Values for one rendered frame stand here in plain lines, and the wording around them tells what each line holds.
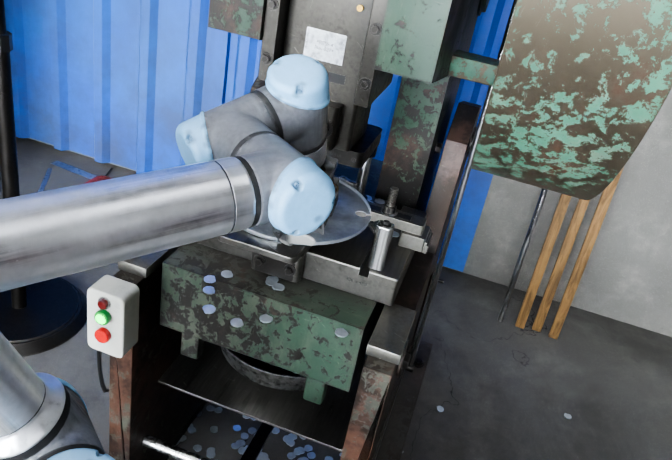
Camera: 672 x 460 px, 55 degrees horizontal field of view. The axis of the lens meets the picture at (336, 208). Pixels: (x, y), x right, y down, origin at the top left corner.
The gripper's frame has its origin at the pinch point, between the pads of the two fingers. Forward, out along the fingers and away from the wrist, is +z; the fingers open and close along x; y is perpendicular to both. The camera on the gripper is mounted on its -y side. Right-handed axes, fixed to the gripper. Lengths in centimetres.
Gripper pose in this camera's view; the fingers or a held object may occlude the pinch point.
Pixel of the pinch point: (287, 237)
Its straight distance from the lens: 104.6
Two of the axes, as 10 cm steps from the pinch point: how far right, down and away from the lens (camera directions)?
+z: -0.4, 6.1, 7.9
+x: 3.1, -7.4, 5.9
